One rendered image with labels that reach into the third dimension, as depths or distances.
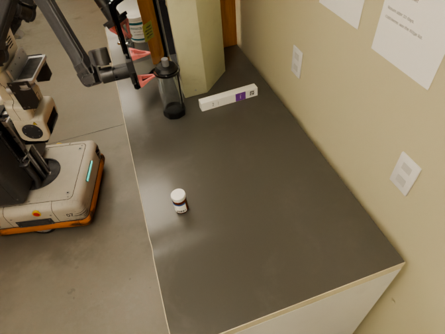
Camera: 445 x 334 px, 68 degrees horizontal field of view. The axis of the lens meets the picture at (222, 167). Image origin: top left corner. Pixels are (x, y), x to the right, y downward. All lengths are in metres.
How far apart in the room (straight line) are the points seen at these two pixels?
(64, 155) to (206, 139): 1.42
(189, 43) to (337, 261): 1.02
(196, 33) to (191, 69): 0.16
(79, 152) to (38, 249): 0.70
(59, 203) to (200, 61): 1.29
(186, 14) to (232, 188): 0.71
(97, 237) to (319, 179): 1.60
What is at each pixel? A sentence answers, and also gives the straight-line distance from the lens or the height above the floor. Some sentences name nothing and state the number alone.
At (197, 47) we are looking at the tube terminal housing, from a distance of 1.50.
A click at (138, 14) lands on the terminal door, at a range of 1.61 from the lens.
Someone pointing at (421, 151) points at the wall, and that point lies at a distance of 0.96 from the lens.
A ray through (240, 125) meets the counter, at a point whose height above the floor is 0.94.
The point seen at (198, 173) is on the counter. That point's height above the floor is 0.94.
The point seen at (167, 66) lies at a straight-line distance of 1.39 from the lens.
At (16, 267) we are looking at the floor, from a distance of 2.54.
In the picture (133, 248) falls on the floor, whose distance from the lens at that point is 2.25.
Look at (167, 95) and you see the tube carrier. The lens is 1.43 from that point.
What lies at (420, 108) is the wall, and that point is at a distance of 0.93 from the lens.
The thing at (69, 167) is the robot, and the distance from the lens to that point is 2.47.
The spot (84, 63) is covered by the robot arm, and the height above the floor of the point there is 1.25.
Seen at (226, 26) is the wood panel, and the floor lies 1.05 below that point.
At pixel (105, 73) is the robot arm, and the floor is 1.22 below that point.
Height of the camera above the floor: 1.88
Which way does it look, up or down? 48 degrees down
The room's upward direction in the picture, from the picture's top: 6 degrees counter-clockwise
